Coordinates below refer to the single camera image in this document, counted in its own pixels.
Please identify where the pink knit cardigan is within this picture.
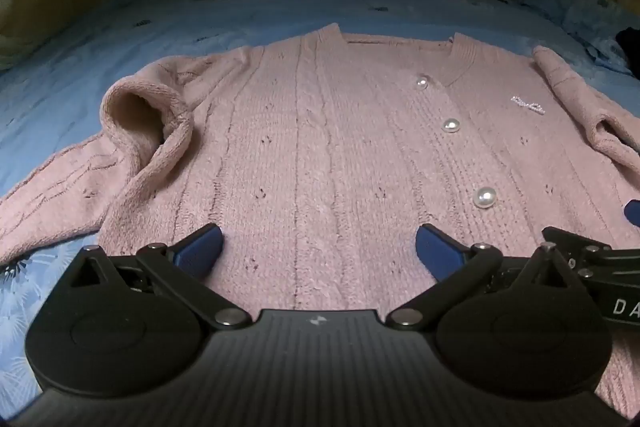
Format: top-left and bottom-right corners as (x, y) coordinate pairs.
(0, 23), (640, 420)

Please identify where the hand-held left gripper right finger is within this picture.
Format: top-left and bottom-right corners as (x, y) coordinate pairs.
(385, 223), (594, 331)

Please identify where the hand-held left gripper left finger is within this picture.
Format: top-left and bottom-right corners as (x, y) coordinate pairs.
(65, 223), (253, 331)

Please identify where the blue pillow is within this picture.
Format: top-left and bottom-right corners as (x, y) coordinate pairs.
(507, 0), (640, 80)

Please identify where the black cloth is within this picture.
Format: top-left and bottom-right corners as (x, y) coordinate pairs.
(615, 27), (640, 60)

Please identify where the blue dandelion-print bed sheet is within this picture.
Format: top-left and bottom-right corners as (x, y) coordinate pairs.
(0, 0), (640, 408)

